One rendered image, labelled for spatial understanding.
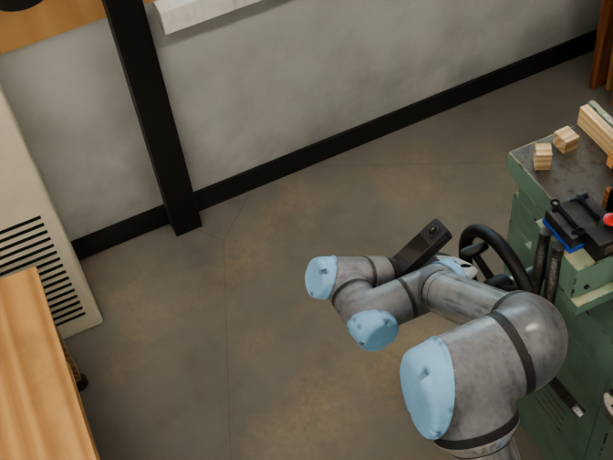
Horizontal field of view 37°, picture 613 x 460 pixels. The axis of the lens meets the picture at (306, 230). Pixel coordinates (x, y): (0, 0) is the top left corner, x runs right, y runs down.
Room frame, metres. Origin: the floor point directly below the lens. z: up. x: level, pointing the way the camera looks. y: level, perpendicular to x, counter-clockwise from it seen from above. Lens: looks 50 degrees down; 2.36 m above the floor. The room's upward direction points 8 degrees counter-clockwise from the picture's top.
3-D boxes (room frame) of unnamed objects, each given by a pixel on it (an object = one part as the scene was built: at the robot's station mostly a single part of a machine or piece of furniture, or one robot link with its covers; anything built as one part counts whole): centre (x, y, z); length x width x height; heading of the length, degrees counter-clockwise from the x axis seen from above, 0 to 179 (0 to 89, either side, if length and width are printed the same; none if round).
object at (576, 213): (1.08, -0.53, 0.99); 0.13 x 0.11 x 0.06; 19
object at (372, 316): (0.91, -0.10, 1.05); 0.11 x 0.11 x 0.08; 18
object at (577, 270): (1.09, -0.53, 0.91); 0.15 x 0.14 x 0.09; 19
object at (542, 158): (1.33, -0.51, 0.92); 0.04 x 0.03 x 0.05; 171
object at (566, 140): (1.38, -0.58, 0.92); 0.04 x 0.04 x 0.04; 22
